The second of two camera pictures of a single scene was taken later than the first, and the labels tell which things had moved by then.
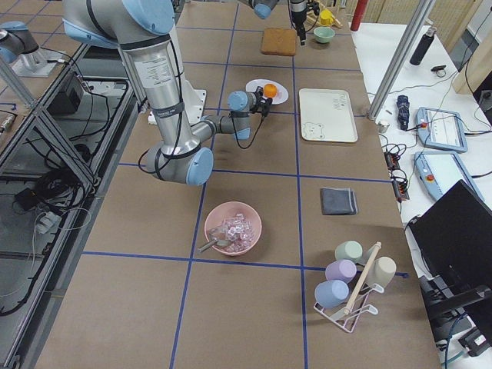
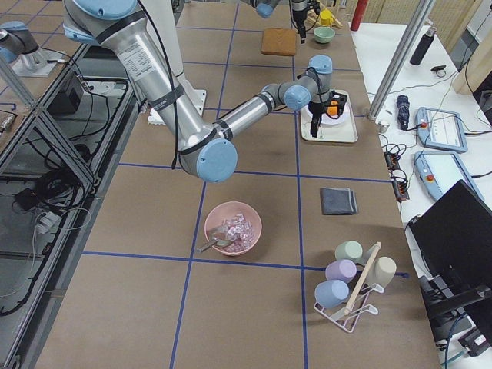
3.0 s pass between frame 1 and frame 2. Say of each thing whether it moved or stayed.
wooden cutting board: stayed
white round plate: moved
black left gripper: stayed
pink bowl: stayed
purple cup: stayed
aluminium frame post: stayed
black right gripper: moved
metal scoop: stayed
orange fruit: moved
